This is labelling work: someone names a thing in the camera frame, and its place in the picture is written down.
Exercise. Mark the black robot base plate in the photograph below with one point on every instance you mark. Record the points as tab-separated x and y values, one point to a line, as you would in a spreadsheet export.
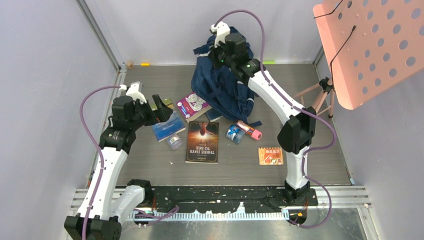
225	199

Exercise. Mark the purple cartoon book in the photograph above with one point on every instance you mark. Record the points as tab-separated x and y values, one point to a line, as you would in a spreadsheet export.
192	106

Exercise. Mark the dark blue notebook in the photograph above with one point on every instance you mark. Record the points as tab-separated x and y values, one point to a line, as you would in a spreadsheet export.
213	115

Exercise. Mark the pink pencil case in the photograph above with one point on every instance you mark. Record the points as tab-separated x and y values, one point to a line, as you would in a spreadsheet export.
252	132

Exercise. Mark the aluminium frame rail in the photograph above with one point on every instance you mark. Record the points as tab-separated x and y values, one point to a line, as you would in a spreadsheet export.
90	18

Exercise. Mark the small wooden cube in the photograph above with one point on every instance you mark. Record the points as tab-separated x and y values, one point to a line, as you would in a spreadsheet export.
129	64

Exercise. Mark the green tape piece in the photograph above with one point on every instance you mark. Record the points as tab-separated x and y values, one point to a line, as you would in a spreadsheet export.
271	62

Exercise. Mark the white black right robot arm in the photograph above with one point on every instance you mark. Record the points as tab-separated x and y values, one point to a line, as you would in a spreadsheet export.
298	123

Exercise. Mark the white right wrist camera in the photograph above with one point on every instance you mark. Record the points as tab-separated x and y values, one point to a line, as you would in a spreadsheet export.
220	30

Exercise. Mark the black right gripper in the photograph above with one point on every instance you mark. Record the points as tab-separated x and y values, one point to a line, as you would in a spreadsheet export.
213	50

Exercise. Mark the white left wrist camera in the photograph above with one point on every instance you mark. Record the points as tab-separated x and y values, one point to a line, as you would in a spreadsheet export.
134	90

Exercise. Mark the navy blue backpack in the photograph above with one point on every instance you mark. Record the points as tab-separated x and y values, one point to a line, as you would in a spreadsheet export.
220	88

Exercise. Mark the blue lidded round container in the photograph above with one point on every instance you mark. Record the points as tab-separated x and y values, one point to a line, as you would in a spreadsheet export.
235	133

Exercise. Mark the blue green landscape book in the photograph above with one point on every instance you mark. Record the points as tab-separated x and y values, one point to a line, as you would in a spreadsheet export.
173	125

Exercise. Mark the pink perforated stand board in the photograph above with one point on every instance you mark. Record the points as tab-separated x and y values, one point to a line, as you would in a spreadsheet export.
370	45

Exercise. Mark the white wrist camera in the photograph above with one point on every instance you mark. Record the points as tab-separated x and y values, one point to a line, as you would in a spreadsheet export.
134	90
220	30

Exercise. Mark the small clear plastic jar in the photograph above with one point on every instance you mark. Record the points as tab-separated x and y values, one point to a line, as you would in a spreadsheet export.
175	142

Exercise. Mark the dark Three Days book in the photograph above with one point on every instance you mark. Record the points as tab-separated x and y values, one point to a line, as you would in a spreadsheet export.
202	142

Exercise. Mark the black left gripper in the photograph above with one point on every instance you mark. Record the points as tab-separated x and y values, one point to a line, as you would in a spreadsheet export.
163	113

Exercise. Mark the orange spiral notepad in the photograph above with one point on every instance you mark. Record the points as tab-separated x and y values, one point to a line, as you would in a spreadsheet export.
270	156

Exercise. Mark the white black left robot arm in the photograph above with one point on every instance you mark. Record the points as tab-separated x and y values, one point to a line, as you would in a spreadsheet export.
99	217

